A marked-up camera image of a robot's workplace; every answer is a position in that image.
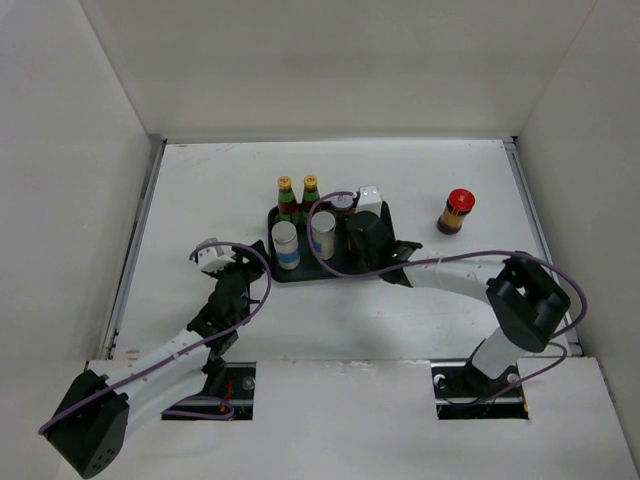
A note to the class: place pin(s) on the black plastic tray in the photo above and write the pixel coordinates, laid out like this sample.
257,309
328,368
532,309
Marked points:
344,259

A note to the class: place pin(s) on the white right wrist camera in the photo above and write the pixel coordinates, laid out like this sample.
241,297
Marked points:
369,199

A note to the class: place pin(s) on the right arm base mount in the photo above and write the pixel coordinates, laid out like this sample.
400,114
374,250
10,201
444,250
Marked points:
463,394

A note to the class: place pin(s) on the white-lid sauce jar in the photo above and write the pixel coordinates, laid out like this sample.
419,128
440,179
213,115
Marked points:
342,205

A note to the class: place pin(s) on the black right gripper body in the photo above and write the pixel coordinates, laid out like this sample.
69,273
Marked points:
370,261

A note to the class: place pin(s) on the silver-lid spice canister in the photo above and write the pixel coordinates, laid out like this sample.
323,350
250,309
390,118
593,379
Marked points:
323,225
285,241

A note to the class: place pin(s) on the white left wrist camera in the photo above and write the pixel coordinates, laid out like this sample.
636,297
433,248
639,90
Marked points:
210,257

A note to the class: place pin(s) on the yellow-cap green-label sauce bottle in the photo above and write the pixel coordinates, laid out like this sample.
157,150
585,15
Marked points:
288,207

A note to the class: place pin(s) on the red-lid chili jar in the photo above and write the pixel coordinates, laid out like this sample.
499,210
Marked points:
459,204

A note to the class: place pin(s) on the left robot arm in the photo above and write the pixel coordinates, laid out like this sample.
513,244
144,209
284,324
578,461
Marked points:
98,412

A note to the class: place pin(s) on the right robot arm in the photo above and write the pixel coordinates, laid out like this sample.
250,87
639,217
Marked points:
526,301

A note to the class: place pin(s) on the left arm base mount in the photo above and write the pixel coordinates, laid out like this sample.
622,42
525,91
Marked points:
228,395

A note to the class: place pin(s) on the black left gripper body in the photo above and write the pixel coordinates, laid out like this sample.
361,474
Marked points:
251,270

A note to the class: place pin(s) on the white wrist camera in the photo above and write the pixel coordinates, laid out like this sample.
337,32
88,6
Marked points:
369,199
210,257

